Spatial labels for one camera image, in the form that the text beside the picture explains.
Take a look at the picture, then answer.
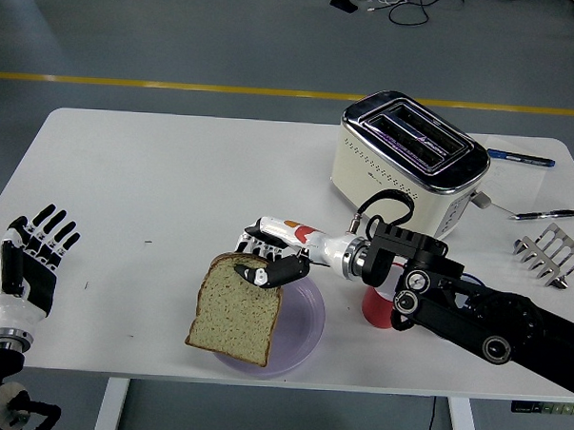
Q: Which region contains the metal toast rack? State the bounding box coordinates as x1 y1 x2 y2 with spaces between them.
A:
510 221 574 290

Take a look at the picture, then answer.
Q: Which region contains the purple plastic plate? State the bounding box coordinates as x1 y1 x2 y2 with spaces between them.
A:
211 268 328 382

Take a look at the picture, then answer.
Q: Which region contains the black table control panel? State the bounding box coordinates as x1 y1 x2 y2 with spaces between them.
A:
510 400 574 417

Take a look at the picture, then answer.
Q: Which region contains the white table leg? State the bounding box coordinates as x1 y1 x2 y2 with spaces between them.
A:
446 397 483 430
91 376 131 430

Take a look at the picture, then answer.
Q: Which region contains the blue marker pen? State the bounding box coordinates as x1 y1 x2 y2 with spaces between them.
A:
485 147 557 168

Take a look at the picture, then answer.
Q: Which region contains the red enamel mug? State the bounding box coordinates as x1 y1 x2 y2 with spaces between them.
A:
360 259 406 331

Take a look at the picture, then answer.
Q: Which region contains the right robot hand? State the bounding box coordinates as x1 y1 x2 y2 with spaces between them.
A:
231 215 352 294

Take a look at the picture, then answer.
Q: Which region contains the brown bread slice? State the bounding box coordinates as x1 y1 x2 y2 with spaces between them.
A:
184 250 287 369

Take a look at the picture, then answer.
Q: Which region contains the cream and chrome toaster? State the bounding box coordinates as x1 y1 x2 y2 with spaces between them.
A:
327 87 497 244

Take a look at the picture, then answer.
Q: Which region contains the black floor cable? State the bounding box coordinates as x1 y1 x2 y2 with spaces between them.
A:
387 0 474 29

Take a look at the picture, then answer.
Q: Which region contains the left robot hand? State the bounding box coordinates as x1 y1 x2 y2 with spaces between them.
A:
0 201 84 341

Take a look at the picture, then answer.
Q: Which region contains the black ballpoint pen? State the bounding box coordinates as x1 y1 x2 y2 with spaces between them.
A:
508 206 574 224

